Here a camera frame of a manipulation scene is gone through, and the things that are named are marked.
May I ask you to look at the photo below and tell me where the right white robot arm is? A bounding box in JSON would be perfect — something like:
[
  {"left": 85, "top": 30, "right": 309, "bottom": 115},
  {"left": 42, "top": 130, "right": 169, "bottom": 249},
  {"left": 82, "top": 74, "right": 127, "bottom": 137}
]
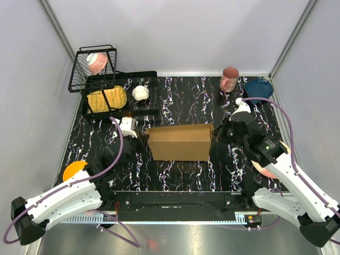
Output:
[{"left": 213, "top": 112, "right": 339, "bottom": 248}]

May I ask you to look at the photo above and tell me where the pink patterned bowl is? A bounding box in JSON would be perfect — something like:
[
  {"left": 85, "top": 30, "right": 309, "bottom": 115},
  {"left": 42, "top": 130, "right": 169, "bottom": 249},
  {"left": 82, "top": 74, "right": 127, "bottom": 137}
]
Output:
[{"left": 86, "top": 53, "right": 108, "bottom": 75}]

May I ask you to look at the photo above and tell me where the black wire dish rack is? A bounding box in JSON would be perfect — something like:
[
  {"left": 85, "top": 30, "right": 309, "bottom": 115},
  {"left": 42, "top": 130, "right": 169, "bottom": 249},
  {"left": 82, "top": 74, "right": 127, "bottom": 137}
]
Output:
[{"left": 68, "top": 45, "right": 159, "bottom": 120}]

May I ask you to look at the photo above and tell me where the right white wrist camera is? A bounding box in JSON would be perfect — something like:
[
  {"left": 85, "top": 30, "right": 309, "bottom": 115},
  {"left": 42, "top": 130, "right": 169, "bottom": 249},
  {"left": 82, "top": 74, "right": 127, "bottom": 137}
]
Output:
[{"left": 229, "top": 98, "right": 251, "bottom": 120}]

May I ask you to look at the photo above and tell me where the pink ceramic mug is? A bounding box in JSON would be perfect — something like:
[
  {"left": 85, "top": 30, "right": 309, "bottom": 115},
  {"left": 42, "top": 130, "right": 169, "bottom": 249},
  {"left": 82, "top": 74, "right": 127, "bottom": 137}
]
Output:
[{"left": 219, "top": 67, "right": 239, "bottom": 92}]

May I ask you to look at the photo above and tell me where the orange round bowl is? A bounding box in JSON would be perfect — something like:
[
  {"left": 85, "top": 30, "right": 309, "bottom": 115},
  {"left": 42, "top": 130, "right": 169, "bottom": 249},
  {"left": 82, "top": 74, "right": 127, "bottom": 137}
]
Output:
[{"left": 63, "top": 161, "right": 87, "bottom": 182}]

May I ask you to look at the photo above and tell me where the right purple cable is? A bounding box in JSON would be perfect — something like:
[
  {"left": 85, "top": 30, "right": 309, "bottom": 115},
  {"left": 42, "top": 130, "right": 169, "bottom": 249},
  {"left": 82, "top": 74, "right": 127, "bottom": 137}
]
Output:
[{"left": 217, "top": 97, "right": 340, "bottom": 245}]

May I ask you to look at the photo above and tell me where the dark blue dish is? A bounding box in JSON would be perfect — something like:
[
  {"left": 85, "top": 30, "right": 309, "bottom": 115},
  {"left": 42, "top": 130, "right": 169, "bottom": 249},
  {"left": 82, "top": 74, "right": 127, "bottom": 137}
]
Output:
[{"left": 244, "top": 77, "right": 274, "bottom": 98}]

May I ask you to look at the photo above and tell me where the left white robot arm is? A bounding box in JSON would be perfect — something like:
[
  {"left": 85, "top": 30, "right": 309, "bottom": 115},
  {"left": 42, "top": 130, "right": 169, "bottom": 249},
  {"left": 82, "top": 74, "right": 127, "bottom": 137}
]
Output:
[{"left": 11, "top": 133, "right": 145, "bottom": 245}]

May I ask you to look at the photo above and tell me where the pink cream round plate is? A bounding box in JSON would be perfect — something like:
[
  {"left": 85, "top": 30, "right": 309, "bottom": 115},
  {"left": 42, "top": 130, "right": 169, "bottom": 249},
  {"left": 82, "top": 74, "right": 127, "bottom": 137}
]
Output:
[{"left": 251, "top": 141, "right": 291, "bottom": 180}]

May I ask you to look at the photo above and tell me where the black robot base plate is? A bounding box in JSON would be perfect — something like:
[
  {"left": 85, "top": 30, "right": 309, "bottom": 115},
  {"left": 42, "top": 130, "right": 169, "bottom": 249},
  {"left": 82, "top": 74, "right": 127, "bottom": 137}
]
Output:
[{"left": 99, "top": 191, "right": 261, "bottom": 225}]

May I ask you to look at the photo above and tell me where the yellow woven plate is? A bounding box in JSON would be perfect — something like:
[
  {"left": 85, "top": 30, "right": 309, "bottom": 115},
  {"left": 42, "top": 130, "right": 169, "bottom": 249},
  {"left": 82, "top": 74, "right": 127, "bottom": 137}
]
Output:
[{"left": 87, "top": 86, "right": 127, "bottom": 113}]

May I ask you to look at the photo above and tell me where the brown cardboard box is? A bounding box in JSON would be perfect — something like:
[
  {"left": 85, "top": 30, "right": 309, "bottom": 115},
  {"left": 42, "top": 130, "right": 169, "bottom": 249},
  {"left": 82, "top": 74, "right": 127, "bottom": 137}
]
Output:
[{"left": 146, "top": 123, "right": 214, "bottom": 162}]

